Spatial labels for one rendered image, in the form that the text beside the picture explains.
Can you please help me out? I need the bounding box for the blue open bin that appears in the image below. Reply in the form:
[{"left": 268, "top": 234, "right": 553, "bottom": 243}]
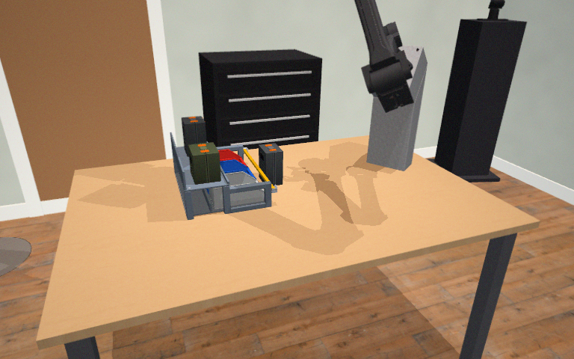
[{"left": 220, "top": 159, "right": 255, "bottom": 178}]

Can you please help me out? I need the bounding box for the olive green case with orange latches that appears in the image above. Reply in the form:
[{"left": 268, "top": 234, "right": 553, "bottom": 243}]
[{"left": 188, "top": 142, "right": 221, "bottom": 185}]

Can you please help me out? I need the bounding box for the yellow bar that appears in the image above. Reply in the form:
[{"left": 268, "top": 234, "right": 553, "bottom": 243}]
[{"left": 244, "top": 149, "right": 274, "bottom": 190}]

